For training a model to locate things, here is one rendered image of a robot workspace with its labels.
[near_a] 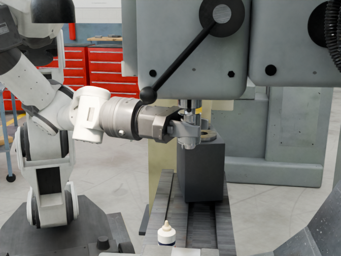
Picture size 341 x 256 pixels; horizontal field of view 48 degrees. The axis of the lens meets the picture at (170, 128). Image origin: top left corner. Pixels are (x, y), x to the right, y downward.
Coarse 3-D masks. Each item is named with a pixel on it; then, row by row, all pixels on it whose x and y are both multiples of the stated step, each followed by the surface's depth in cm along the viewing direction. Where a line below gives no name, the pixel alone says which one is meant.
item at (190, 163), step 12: (204, 132) 119; (216, 132) 123; (180, 144) 124; (204, 144) 113; (216, 144) 113; (180, 156) 125; (192, 156) 113; (204, 156) 114; (216, 156) 114; (180, 168) 125; (192, 168) 114; (204, 168) 115; (216, 168) 115; (180, 180) 126; (192, 180) 115; (204, 180) 116; (216, 180) 116; (192, 192) 117; (204, 192) 117; (216, 192) 117
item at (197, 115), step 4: (180, 112) 76; (184, 112) 76; (196, 112) 76; (200, 112) 76; (180, 116) 75; (184, 116) 75; (188, 116) 74; (192, 116) 74; (196, 116) 75; (200, 116) 76
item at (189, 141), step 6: (180, 120) 76; (186, 120) 75; (192, 120) 75; (198, 120) 75; (180, 138) 77; (186, 138) 76; (192, 138) 76; (198, 138) 76; (186, 144) 76; (192, 144) 76
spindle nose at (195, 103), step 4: (180, 100) 74; (184, 100) 74; (192, 100) 74; (196, 100) 74; (200, 100) 75; (180, 104) 75; (184, 104) 74; (192, 104) 74; (196, 104) 74; (200, 104) 75; (184, 108) 74; (192, 108) 74; (196, 108) 74
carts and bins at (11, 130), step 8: (0, 88) 332; (0, 96) 323; (0, 104) 325; (16, 120) 406; (0, 128) 355; (8, 128) 400; (16, 128) 400; (0, 136) 356; (8, 136) 357; (0, 144) 347; (8, 144) 336; (0, 152) 336; (8, 152) 338; (8, 160) 340; (8, 168) 342; (8, 176) 344
